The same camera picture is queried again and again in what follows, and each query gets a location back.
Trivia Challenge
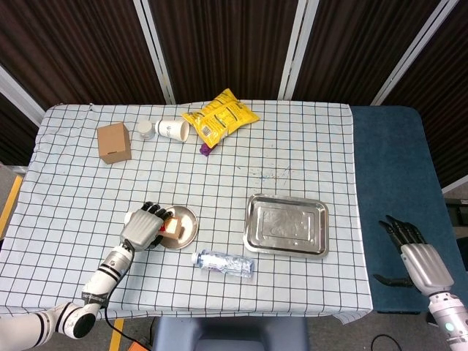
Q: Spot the clear plastic water bottle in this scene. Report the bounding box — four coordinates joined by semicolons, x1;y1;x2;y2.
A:
192;249;256;279

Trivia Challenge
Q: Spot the round steel plate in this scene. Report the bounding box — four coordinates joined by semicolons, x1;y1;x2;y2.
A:
160;205;199;251

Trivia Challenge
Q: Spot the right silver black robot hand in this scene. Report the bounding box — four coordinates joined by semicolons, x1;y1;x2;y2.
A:
372;215;455;296

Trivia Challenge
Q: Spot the white paper cup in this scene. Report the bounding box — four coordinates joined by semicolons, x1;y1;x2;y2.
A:
154;118;191;143

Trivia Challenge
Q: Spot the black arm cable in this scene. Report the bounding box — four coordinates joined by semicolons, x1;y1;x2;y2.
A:
104;306;154;351

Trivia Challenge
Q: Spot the small white lid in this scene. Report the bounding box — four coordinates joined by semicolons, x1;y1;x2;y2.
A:
137;121;156;140

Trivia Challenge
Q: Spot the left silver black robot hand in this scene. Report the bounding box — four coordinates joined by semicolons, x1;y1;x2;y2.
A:
119;201;175;252

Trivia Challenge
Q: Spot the yellow snack bag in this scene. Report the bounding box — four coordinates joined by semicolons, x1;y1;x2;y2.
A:
181;88;261;149

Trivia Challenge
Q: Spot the black floor cable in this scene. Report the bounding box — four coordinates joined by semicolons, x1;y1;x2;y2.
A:
371;334;399;351

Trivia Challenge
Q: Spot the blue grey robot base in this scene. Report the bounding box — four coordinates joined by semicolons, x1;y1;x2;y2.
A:
151;316;311;351

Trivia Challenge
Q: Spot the white black checkered tablecloth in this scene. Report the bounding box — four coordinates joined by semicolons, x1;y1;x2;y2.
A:
0;100;374;326

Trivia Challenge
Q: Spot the brown cardboard box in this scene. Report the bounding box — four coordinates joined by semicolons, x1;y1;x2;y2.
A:
97;122;132;165

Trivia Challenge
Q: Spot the rectangular steel tray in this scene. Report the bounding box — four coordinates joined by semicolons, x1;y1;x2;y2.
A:
244;193;330;259

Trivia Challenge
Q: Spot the brown folding partition screen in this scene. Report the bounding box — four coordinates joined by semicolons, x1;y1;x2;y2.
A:
0;0;468;191

